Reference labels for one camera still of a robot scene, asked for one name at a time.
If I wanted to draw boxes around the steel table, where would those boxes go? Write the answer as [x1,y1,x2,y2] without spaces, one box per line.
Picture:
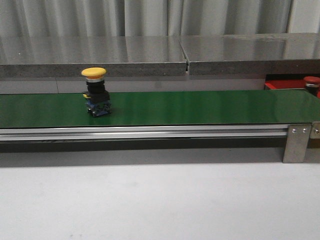
[180,33,320,76]
[0,36,187,78]

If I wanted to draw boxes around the left steel table top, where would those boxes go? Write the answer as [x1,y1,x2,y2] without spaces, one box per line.
[0,36,187,78]

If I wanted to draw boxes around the green conveyor belt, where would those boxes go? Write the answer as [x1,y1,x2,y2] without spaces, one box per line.
[0,90,320,128]

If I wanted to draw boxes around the aluminium conveyor side rail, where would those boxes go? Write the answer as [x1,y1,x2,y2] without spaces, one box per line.
[0,124,289,142]

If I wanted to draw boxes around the red plastic tray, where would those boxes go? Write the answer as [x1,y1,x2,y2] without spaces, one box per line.
[264,73,320,98]

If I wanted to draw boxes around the grey pleated curtain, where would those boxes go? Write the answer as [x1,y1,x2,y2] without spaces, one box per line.
[0,0,320,37]

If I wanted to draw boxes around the steel conveyor support bracket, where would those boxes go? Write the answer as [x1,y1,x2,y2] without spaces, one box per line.
[282,124,312,164]

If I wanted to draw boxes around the right steel table top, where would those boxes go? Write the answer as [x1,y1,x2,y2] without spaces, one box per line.
[180,33,320,76]

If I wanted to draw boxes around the steel end bracket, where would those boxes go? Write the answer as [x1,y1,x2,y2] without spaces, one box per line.
[310,121,320,139]

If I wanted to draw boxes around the yellow mushroom push button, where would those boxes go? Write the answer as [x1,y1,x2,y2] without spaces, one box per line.
[81,67,111,117]

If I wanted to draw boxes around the red mushroom push button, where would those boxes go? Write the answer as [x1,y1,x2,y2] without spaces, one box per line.
[303,76,320,97]

